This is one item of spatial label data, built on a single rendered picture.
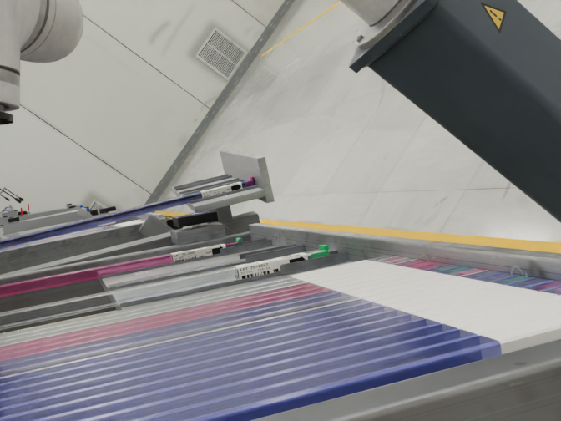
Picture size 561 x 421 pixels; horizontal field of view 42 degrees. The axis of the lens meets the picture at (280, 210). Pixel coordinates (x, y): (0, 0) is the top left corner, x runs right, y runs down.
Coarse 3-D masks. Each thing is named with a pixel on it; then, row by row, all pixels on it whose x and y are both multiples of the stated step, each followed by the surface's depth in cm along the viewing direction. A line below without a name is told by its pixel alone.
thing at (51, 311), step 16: (320, 256) 61; (208, 272) 58; (224, 272) 58; (128, 288) 56; (144, 288) 56; (160, 288) 57; (176, 288) 57; (192, 288) 58; (48, 304) 55; (64, 304) 55; (80, 304) 55; (96, 304) 55; (112, 304) 56; (0, 320) 53; (16, 320) 54; (32, 320) 54
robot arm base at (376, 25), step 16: (352, 0) 107; (368, 0) 106; (384, 0) 105; (400, 0) 105; (416, 0) 101; (368, 16) 108; (384, 16) 107; (400, 16) 102; (368, 32) 110; (384, 32) 104
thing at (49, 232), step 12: (252, 180) 107; (156, 204) 104; (168, 204) 104; (180, 204) 105; (96, 216) 103; (108, 216) 102; (120, 216) 103; (132, 216) 103; (48, 228) 102; (60, 228) 101; (72, 228) 101; (84, 228) 102; (0, 240) 100; (12, 240) 100; (24, 240) 100; (36, 240) 100
